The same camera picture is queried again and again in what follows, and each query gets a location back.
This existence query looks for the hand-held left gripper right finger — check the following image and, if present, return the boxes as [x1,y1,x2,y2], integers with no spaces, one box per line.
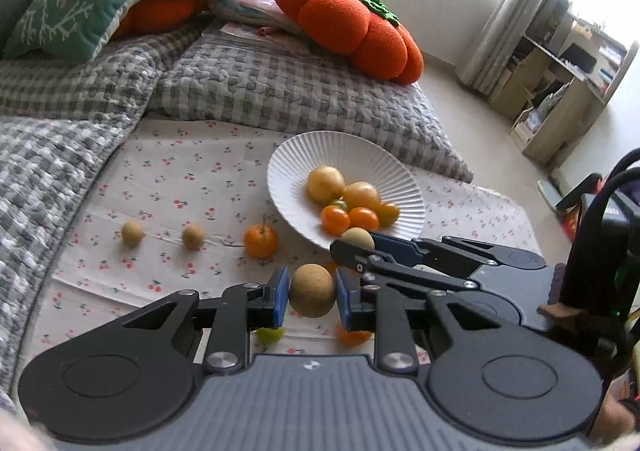
[334,267,526,376]

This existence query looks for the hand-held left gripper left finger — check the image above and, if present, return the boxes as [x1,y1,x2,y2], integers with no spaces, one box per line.
[106,265,291,375]

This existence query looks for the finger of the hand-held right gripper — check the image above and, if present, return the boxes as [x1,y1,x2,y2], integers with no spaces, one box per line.
[330,238,477,300]
[372,232,502,278]

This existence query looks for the brown longan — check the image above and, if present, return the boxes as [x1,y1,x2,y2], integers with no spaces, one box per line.
[341,227,376,249]
[181,224,207,250]
[289,263,335,318]
[121,222,145,247]

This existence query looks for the orange cherry tomato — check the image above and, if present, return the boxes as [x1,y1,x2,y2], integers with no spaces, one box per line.
[320,205,351,235]
[348,206,380,230]

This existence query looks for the yellow passion fruit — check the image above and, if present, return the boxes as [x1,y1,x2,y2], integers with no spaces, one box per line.
[342,181,382,212]
[306,166,346,205]

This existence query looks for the orange tangerine with stem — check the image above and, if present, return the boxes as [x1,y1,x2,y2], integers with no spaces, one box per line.
[243,212,279,259]

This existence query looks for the white ribbed plate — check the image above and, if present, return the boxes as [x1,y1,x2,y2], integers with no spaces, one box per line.
[266,130,426,252]

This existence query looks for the person's right forearm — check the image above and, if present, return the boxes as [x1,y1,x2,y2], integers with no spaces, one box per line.
[590,381,640,447]

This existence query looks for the grey slipper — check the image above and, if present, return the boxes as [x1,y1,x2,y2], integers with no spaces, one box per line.
[537,180,566,207]

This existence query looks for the cherry print cloth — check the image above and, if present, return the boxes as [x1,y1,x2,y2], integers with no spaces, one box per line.
[27,118,543,372]

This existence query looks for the wooden shelf desk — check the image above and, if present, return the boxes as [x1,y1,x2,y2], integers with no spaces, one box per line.
[490,14,628,166]

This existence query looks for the orange pumpkin cushion green stem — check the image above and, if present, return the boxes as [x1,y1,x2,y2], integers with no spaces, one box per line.
[274,0,425,85]

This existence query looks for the black monitor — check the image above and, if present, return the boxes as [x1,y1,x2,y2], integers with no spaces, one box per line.
[559,42,598,73]

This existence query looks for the grey curtain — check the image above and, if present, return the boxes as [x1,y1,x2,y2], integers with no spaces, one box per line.
[457,0,583,94]

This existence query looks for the grey white checked blanket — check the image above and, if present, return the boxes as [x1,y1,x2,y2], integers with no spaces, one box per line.
[0,16,211,397]

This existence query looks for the plain orange cushion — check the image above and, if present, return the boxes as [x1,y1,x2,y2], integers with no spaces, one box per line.
[112,0,211,39]

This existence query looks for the green branch pattern pillow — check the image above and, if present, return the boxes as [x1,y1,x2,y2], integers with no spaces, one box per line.
[0,0,163,63]

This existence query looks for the red bag black strap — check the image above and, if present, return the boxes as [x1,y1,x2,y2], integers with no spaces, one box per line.
[554,172,603,243]

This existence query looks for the black cable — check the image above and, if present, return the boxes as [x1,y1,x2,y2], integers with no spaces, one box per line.
[570,148,640,262]
[590,170,640,237]

